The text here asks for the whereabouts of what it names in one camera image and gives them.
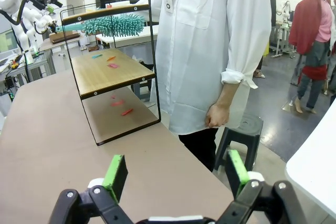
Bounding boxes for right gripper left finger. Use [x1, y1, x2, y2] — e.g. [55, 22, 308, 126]
[48, 154, 137, 224]

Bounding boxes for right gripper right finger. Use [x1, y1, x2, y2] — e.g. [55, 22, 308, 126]
[215, 150, 308, 224]

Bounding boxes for teal microfiber duster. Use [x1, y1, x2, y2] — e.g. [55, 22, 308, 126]
[54, 13, 146, 38]

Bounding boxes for person's left forearm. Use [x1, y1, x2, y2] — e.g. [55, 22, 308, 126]
[214, 81, 238, 108]

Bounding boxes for white table behind shelf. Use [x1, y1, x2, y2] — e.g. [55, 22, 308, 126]
[96, 26, 160, 49]

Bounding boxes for person's left hand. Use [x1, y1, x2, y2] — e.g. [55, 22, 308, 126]
[205, 102, 231, 129]

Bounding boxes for brown wooden tray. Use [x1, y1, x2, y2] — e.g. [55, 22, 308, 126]
[49, 31, 81, 45]

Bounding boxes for black plastic stool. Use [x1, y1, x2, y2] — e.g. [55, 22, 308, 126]
[214, 115, 265, 196]

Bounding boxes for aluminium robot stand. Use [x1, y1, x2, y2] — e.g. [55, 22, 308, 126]
[25, 50, 57, 78]

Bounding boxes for computer monitor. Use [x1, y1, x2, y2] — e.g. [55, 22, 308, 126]
[0, 28, 17, 53]

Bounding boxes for white table with rounded corner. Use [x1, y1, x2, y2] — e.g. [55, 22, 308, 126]
[285, 100, 336, 216]

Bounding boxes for person in white shirt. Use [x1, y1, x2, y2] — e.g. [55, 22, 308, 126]
[139, 0, 272, 172]

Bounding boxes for person in red hijab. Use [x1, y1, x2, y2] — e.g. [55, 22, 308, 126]
[288, 0, 332, 114]

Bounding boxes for person with yellow apron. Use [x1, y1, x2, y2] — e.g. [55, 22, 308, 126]
[253, 0, 278, 79]

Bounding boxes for black frame wooden shelf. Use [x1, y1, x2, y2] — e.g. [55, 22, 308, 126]
[59, 0, 162, 146]

